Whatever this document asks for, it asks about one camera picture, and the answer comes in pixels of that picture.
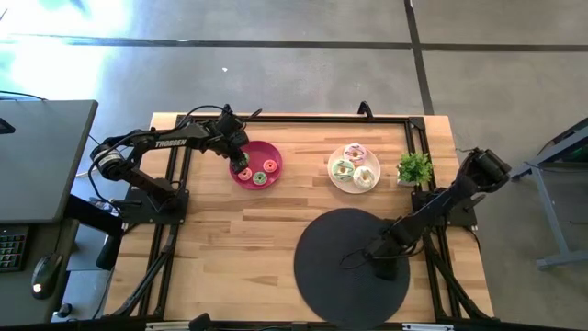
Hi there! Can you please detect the black table-level camera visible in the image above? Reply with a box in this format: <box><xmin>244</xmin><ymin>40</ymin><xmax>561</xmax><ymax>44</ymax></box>
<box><xmin>187</xmin><ymin>312</ymin><xmax>213</xmax><ymax>331</ymax></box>

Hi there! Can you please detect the black computer mouse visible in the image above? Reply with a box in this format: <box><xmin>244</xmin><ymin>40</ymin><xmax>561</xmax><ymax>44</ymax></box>
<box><xmin>30</xmin><ymin>252</ymin><xmax>64</xmax><ymax>301</ymax></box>

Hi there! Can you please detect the grey metal table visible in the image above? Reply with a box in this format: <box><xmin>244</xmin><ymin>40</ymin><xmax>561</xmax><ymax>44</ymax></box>
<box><xmin>509</xmin><ymin>117</ymin><xmax>588</xmax><ymax>271</ymax></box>

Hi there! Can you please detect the large white glazed donut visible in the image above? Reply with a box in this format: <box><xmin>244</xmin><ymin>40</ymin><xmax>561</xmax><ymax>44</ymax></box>
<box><xmin>352</xmin><ymin>165</ymin><xmax>377</xmax><ymax>190</ymax></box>

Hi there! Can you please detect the dark round woven placemat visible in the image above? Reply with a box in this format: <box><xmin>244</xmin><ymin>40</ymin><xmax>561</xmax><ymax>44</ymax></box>
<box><xmin>293</xmin><ymin>207</ymin><xmax>412</xmax><ymax>330</ymax></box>

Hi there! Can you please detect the black keyboard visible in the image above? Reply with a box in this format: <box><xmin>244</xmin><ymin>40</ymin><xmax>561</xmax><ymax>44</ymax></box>
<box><xmin>0</xmin><ymin>224</ymin><xmax>29</xmax><ymax>273</ymax></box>

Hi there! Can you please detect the black aluminium table frame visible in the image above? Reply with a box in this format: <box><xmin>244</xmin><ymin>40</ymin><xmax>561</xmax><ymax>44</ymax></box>
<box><xmin>109</xmin><ymin>114</ymin><xmax>496</xmax><ymax>323</ymax></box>

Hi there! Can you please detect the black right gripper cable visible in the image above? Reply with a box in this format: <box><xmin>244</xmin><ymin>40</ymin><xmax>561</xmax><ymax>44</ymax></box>
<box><xmin>339</xmin><ymin>247</ymin><xmax>426</xmax><ymax>271</ymax></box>

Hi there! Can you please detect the green plant in white pot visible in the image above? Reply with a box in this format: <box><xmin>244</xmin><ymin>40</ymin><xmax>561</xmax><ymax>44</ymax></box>
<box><xmin>396</xmin><ymin>152</ymin><xmax>435</xmax><ymax>188</ymax></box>

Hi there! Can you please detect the red round plate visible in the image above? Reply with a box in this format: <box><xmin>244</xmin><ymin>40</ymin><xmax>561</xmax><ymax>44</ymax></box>
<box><xmin>229</xmin><ymin>140</ymin><xmax>284</xmax><ymax>191</ymax></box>

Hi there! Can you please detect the grey side desk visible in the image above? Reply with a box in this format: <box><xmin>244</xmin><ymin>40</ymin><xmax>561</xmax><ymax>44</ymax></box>
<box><xmin>0</xmin><ymin>99</ymin><xmax>99</xmax><ymax>225</ymax></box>

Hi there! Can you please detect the white round plate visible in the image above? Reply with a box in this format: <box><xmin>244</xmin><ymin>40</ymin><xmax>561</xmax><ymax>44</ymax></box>
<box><xmin>327</xmin><ymin>143</ymin><xmax>382</xmax><ymax>195</ymax></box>

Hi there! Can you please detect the large green striped donut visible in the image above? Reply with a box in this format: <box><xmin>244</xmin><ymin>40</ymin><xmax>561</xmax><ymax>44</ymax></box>
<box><xmin>331</xmin><ymin>158</ymin><xmax>356</xmax><ymax>182</ymax></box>

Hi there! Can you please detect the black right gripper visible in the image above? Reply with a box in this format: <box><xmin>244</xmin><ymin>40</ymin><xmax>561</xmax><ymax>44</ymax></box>
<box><xmin>365</xmin><ymin>220</ymin><xmax>417</xmax><ymax>282</ymax></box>

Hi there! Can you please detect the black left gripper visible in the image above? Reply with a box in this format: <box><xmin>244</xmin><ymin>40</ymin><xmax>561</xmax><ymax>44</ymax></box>
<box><xmin>209</xmin><ymin>109</ymin><xmax>252</xmax><ymax>176</ymax></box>

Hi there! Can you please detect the large pink striped donut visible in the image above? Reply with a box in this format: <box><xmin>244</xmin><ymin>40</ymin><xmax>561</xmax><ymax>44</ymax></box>
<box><xmin>343</xmin><ymin>143</ymin><xmax>368</xmax><ymax>166</ymax></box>

